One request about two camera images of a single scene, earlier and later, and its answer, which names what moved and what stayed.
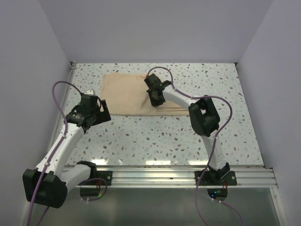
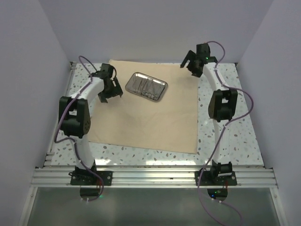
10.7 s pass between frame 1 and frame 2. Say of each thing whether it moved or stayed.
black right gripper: moved
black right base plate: stayed
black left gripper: moved
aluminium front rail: stayed
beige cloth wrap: moved
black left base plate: stayed
